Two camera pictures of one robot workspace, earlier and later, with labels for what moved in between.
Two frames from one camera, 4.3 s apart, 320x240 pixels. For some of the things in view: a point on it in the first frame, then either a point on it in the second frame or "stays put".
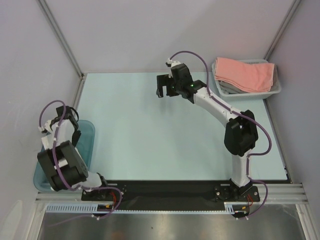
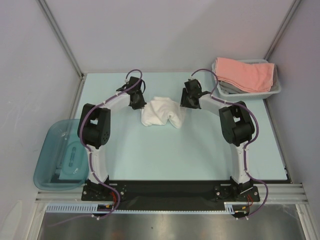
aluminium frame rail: x=280 y=194 stays put
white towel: x=48 y=141 → x=160 y=110
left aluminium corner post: x=50 y=17 stays put
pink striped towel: x=249 y=77 stays put
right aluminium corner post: x=292 y=9 stays put
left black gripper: x=75 y=139 → x=142 y=103
